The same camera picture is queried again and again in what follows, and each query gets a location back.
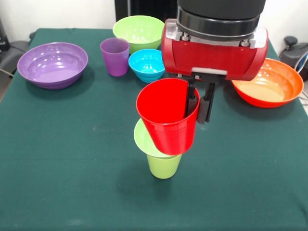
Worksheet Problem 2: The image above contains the small green plastic bowl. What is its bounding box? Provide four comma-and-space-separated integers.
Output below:
133, 118, 177, 159

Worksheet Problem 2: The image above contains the purple plastic cup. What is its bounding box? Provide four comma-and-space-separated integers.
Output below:
100, 37, 130, 77

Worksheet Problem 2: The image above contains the red plastic cup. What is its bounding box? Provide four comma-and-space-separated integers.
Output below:
136, 78, 201, 156

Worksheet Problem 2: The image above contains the small blue plastic bowl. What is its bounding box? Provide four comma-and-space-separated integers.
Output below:
128, 49, 166, 83

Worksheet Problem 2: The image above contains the large orange plastic bowl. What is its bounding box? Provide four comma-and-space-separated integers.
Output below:
231, 57, 304, 108

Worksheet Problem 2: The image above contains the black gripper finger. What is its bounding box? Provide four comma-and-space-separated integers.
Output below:
197, 81, 216, 124
184, 78, 200, 119

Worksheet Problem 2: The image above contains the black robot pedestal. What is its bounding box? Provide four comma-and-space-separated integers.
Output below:
115, 0, 179, 24

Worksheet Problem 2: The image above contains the green plastic cup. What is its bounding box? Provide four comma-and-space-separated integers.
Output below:
146, 154, 183, 180

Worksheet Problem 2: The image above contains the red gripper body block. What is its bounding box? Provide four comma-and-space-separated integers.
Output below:
160, 18, 269, 81

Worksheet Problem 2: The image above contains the dark green table cloth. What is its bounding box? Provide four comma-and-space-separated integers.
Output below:
0, 28, 308, 231

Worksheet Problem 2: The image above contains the large purple plastic bowl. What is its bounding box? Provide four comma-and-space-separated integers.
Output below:
16, 42, 89, 90

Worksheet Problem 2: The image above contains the large green plastic bowl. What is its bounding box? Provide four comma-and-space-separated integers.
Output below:
112, 15, 166, 55

